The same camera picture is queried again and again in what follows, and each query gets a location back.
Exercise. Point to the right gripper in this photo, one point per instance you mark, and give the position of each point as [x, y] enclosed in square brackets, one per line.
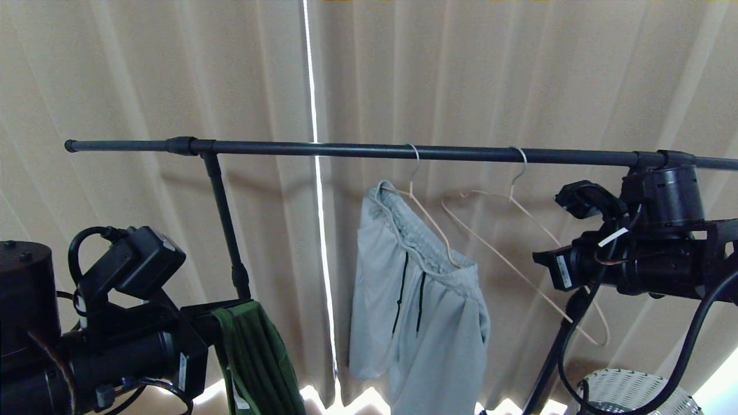
[594, 265]

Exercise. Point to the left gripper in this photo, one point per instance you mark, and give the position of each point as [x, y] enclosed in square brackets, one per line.
[138, 351]

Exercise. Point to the pink clothes hanger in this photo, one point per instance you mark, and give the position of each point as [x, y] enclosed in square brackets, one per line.
[507, 262]
[429, 222]

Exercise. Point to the green garment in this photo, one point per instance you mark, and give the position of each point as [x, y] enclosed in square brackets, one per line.
[259, 357]

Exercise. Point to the pale grey shorts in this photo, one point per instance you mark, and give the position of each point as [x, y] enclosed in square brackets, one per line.
[426, 346]

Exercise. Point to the white laundry basket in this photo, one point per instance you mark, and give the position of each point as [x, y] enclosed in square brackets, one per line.
[634, 386]

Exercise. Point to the black clothes rack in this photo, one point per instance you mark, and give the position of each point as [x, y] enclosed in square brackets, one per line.
[346, 150]

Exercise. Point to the beige curtain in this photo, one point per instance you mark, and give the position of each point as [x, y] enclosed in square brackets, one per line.
[173, 57]

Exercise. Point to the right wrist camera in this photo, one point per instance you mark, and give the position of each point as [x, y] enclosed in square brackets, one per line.
[588, 199]

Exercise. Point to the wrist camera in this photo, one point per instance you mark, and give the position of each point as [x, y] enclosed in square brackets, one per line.
[144, 259]
[588, 199]

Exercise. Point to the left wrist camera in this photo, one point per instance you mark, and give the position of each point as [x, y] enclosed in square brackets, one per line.
[144, 259]

